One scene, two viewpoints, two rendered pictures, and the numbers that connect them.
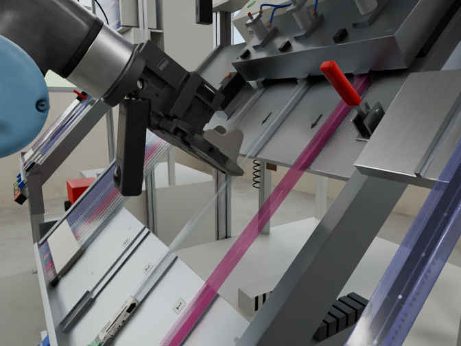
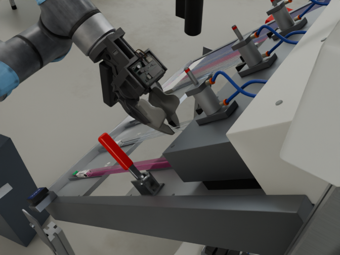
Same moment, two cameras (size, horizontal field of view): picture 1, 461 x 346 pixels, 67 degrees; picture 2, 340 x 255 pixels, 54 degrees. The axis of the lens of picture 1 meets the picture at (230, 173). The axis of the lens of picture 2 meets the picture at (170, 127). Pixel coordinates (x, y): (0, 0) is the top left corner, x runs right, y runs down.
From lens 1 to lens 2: 65 cm
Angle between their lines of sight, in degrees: 66
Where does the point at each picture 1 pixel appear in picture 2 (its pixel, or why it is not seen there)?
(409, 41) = (183, 168)
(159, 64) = (113, 51)
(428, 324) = not seen: outside the picture
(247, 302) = not seen: hidden behind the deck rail
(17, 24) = (47, 19)
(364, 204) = (107, 212)
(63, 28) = (61, 25)
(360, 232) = (108, 219)
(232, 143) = (157, 115)
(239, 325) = (83, 193)
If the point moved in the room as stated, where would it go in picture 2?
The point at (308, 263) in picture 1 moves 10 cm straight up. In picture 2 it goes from (82, 202) to (69, 170)
